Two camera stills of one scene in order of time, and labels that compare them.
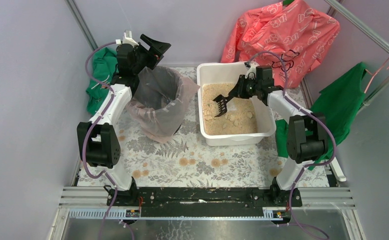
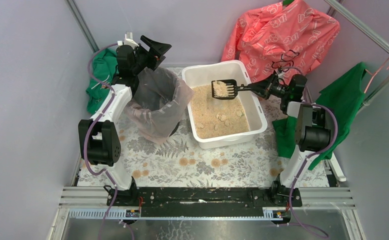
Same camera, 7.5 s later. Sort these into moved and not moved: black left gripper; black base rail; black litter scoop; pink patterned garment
Moved: black litter scoop
Not moved: pink patterned garment; black base rail; black left gripper
